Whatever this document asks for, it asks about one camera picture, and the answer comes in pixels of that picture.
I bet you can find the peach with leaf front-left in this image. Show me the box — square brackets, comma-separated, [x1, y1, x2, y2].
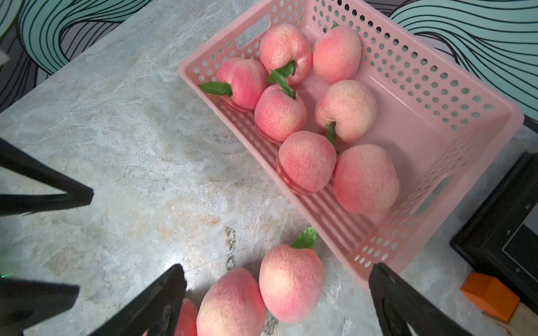
[198, 57, 268, 113]

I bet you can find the peach front bottom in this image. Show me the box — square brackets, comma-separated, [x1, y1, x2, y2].
[254, 70, 308, 144]

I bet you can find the black grey chessboard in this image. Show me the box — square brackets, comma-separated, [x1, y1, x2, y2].
[450, 152, 537, 312]

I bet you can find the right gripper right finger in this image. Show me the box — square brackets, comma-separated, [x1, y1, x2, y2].
[368, 263, 470, 335]

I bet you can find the orange block on table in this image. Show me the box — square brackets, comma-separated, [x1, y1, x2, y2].
[460, 272, 520, 322]

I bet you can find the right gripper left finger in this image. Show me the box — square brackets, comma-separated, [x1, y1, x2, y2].
[92, 264, 187, 335]

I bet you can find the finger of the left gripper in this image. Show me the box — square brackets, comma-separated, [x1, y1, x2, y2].
[1, 139, 94, 216]
[1, 278, 80, 335]

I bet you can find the wooden number block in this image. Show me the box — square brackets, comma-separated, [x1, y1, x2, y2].
[483, 302, 538, 336]

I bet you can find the peach basket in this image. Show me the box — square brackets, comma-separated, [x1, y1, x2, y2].
[259, 227, 324, 324]

